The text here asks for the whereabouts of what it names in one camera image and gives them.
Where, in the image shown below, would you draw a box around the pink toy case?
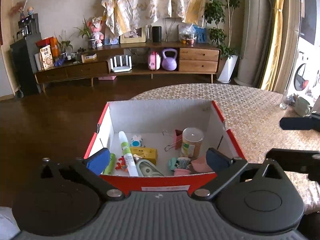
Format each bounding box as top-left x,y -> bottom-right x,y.
148,51 -> 161,70

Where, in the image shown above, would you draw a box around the green white spray bottle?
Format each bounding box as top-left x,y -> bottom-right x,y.
118,131 -> 139,177

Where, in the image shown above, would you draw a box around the yellow small box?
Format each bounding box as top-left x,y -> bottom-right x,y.
130,147 -> 158,165

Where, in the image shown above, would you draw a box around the floral hanging cloth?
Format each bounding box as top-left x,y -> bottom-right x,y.
101,0 -> 208,36

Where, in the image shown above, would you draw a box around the wooden tv console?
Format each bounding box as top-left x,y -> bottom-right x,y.
35,42 -> 221,89

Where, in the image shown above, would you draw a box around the yellow curtain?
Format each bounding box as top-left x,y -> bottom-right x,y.
260,0 -> 284,91

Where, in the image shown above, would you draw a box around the snack package box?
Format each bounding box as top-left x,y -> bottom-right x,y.
40,45 -> 54,70

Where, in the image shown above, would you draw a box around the pink doll figure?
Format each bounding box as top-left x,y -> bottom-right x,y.
91,17 -> 104,48

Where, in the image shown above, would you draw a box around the white wifi router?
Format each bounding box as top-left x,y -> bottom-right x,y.
109,55 -> 132,73

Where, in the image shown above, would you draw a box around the red cardboard box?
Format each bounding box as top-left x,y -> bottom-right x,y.
84,99 -> 244,194

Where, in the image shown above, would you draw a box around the washing machine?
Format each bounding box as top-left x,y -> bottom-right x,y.
287,37 -> 319,106

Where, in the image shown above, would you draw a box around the small jar with cork stoppers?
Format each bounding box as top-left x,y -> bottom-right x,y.
175,157 -> 191,169

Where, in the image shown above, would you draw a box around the green tube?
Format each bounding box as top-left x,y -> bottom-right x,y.
103,153 -> 117,175

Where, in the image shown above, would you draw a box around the green yellow tin can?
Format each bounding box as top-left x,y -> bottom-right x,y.
181,127 -> 204,159

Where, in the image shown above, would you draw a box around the pink binder clip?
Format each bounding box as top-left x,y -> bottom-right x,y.
162,129 -> 183,152

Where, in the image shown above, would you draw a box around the blue picture card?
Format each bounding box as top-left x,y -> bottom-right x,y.
194,25 -> 207,43

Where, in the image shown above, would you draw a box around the red crab toy figure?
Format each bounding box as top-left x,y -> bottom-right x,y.
115,156 -> 128,172

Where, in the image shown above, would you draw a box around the blue white rabbit toy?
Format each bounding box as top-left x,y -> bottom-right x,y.
130,135 -> 145,147

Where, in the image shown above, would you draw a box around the clear drinking glass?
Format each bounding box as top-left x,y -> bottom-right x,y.
279,89 -> 292,110

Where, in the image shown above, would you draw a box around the bag of fruit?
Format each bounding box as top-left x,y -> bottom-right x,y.
178,24 -> 196,46

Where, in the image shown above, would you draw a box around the black cylinder speaker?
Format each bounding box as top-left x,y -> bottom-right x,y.
151,26 -> 162,43

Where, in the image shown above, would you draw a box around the potted tree white planter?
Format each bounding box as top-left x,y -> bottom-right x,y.
204,0 -> 243,83

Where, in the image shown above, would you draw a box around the framed picture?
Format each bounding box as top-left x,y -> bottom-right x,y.
120,27 -> 146,44

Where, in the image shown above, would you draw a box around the purple kettlebell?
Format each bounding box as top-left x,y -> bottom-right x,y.
162,48 -> 177,71

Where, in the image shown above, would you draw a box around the black cabinet with coffee machine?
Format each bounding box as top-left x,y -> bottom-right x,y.
10,14 -> 42,96

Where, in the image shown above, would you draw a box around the oval clock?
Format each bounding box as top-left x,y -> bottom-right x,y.
136,159 -> 164,177

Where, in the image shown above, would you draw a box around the teal egg-shaped toy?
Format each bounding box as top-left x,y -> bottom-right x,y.
168,157 -> 177,171

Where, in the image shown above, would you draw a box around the green ceramic mug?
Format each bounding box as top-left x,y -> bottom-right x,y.
294,96 -> 312,117

